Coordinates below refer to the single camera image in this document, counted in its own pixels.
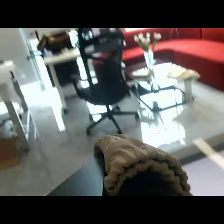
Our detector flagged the brown pants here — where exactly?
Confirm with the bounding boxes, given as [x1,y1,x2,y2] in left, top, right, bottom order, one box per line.
[93,133,193,196]

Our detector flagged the black office chair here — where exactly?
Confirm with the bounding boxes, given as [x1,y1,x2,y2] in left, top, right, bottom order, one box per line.
[71,28,141,136]

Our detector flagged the vase with flowers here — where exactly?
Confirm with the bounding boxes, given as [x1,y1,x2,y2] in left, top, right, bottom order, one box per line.
[133,31,163,70]

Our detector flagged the glass coffee table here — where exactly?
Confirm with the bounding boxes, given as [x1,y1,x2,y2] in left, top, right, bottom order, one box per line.
[127,61,202,114]

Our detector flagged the red sofa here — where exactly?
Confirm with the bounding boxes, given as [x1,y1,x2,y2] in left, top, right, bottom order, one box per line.
[120,28,224,92]

